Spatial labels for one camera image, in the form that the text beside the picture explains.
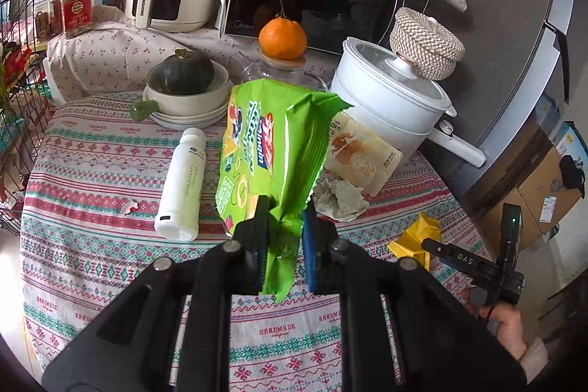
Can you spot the glass jar with wooden lid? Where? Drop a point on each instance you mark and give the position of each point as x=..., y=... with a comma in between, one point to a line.
x=282, y=63

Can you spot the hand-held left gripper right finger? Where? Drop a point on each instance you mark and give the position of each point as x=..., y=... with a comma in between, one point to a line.
x=311, y=254

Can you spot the grey refrigerator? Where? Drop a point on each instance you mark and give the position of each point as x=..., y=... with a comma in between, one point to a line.
x=505, y=52

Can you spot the small white paper scrap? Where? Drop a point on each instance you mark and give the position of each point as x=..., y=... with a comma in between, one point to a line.
x=129, y=207

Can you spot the beige snack packet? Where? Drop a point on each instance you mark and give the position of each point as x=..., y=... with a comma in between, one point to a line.
x=363, y=153

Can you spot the white plate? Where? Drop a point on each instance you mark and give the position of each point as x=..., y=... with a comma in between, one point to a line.
x=183, y=122

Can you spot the crumpled grey paper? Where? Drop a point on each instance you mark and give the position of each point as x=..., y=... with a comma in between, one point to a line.
x=342, y=197

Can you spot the dark green pumpkin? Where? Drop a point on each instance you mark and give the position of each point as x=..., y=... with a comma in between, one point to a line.
x=181, y=75

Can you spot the yellow wrapper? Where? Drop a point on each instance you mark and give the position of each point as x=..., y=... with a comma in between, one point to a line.
x=415, y=236

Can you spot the blue printed box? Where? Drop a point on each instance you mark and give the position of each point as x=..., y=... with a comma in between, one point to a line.
x=567, y=139

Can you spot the orange tangerine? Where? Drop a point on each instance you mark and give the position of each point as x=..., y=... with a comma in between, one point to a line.
x=282, y=38

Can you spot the white floral cloth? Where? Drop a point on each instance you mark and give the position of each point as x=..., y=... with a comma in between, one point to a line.
x=105, y=56

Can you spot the person's right hand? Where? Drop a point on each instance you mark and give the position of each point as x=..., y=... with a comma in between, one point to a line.
x=507, y=323

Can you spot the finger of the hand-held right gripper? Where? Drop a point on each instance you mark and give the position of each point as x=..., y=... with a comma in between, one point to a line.
x=459, y=256

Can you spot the black cloth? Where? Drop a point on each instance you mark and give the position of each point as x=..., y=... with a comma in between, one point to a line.
x=572, y=171

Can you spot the white plastic bottle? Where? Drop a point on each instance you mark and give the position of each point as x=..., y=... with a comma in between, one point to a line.
x=181, y=185

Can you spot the cardboard box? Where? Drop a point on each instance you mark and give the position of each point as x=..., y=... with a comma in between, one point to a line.
x=496, y=217
x=537, y=190

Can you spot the white electric cooking pot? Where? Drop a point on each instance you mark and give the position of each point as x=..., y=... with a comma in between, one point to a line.
x=381, y=102

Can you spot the green snack packet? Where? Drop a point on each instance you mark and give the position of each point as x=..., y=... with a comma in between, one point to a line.
x=271, y=144

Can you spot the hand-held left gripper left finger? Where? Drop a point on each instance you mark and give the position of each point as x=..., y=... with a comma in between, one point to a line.
x=257, y=245

